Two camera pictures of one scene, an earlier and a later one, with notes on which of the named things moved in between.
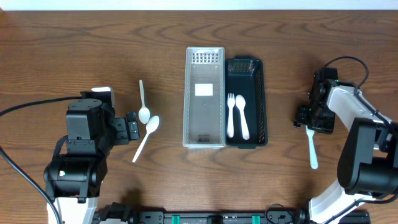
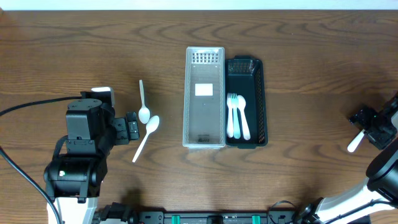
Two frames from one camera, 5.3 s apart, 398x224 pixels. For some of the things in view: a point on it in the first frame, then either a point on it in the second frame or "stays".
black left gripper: [122, 136] stays
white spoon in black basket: [240, 104] stays
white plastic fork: [231, 103] stays
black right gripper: [327, 127] to [363, 117]
